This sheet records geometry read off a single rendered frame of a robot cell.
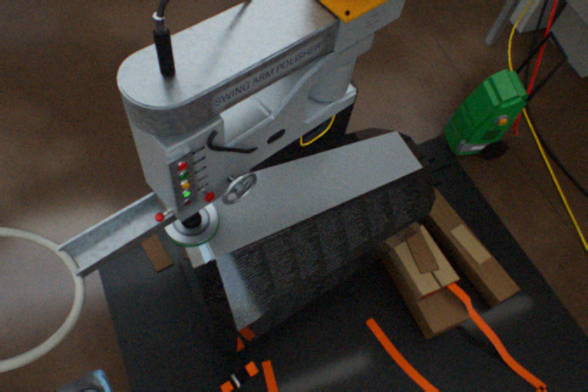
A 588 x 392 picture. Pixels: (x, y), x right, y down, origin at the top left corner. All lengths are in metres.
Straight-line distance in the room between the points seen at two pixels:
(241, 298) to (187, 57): 1.08
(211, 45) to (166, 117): 0.25
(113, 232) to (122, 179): 1.46
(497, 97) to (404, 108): 0.72
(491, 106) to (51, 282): 2.75
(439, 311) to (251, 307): 1.16
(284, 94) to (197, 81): 0.40
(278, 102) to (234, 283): 0.80
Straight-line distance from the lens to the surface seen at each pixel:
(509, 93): 3.35
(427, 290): 2.79
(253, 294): 2.12
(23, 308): 3.04
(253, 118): 1.66
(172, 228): 2.02
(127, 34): 4.11
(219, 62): 1.40
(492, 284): 3.10
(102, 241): 1.82
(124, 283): 2.93
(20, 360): 1.61
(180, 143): 1.42
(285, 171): 2.23
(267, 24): 1.52
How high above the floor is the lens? 2.69
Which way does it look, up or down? 59 degrees down
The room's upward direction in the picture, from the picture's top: 12 degrees clockwise
